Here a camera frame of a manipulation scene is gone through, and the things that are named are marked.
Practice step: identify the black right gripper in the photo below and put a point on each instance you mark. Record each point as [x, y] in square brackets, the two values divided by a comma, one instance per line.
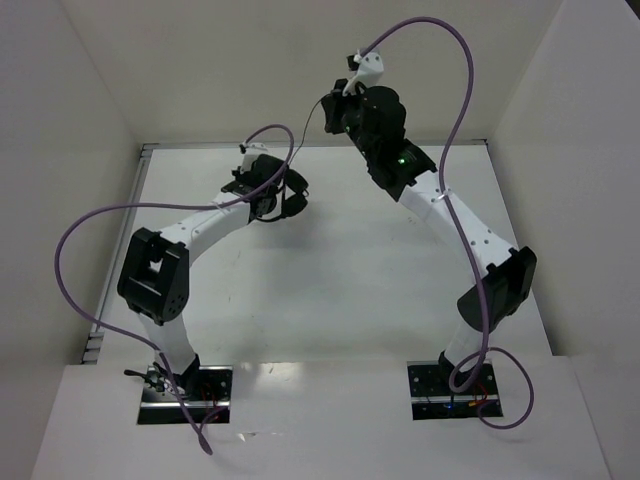
[335, 100]

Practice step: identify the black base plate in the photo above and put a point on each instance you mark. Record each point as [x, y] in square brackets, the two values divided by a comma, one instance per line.
[210, 397]
[431, 398]

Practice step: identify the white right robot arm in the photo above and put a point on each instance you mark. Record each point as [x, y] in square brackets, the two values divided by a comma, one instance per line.
[373, 119]

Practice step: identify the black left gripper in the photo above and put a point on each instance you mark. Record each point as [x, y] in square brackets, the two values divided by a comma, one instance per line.
[294, 195]

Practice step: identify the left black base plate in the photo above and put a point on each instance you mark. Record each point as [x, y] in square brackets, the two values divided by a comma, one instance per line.
[210, 397]

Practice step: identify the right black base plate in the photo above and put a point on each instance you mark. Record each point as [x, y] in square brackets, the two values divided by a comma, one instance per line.
[431, 398]

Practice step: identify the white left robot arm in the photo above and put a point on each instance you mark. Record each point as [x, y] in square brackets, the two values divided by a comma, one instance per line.
[155, 277]

